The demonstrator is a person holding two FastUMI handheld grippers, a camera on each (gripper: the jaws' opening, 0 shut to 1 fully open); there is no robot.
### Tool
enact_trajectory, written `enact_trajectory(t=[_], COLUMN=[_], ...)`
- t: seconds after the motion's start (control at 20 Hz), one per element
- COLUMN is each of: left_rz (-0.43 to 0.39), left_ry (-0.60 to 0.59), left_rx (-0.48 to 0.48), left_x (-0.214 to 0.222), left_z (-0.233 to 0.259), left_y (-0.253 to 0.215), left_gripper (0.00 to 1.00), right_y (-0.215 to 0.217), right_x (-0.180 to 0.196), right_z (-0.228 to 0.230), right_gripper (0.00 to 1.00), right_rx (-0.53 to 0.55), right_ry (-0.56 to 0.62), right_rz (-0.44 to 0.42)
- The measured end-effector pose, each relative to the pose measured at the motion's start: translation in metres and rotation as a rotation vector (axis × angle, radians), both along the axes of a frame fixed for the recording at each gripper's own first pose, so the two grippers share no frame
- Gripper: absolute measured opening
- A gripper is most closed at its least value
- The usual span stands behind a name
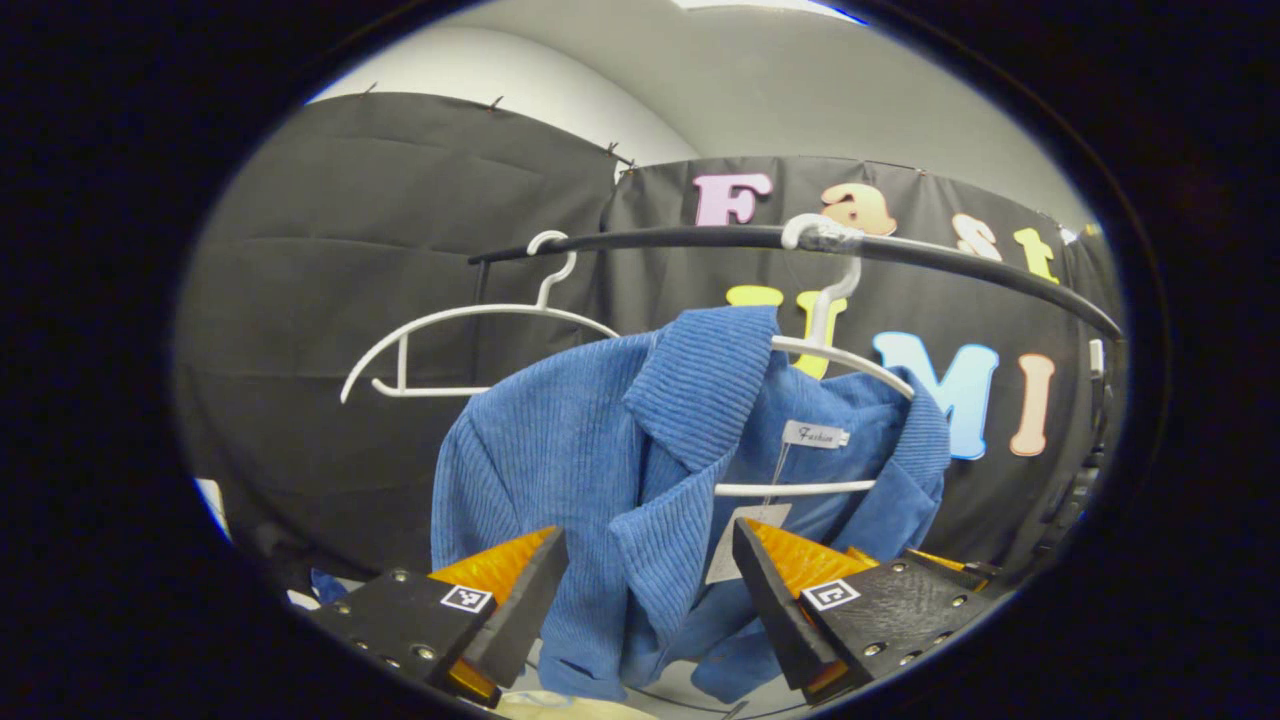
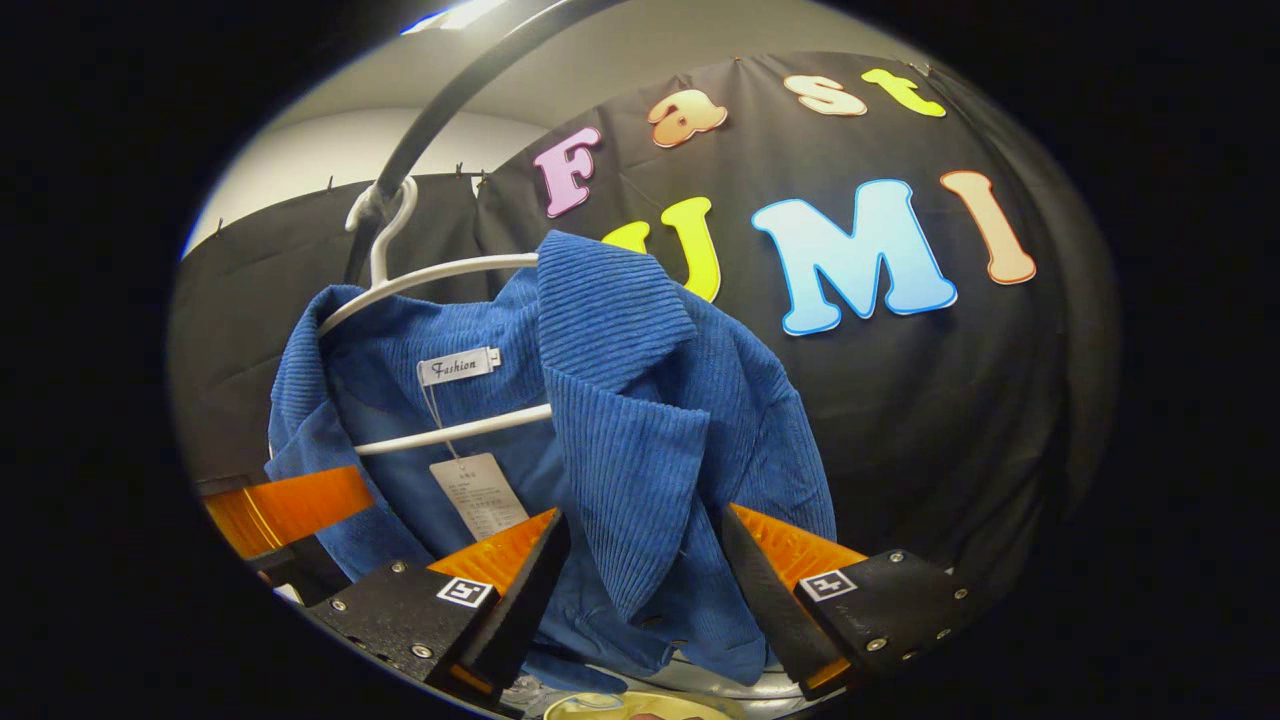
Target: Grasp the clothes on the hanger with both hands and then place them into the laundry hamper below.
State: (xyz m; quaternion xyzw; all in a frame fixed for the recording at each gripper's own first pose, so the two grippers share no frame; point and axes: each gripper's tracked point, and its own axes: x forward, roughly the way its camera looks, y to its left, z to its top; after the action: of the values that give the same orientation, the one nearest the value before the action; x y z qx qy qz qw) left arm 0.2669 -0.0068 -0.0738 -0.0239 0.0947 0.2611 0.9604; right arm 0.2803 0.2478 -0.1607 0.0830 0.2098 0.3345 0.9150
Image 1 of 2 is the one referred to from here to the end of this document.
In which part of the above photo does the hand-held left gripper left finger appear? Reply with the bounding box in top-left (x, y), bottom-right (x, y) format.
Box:
top-left (305, 526), bottom-right (569, 709)

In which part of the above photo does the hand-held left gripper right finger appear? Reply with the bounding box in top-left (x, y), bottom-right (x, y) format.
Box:
top-left (732, 517), bottom-right (1001, 706)

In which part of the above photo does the blue corduroy jacket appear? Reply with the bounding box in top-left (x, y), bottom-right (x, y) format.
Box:
top-left (430, 305), bottom-right (953, 704)

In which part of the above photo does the white clothes hanger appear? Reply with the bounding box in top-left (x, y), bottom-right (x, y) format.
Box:
top-left (340, 230), bottom-right (621, 404)
top-left (714, 213), bottom-right (917, 499)

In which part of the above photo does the black clothes rack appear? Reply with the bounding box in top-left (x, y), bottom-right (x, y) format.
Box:
top-left (468, 224), bottom-right (1125, 341)

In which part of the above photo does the black backdrop cloth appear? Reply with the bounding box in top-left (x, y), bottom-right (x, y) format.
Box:
top-left (172, 92), bottom-right (1126, 591)

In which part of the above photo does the large ceiling light panel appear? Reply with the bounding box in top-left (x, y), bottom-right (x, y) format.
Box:
top-left (670, 0), bottom-right (866, 23)

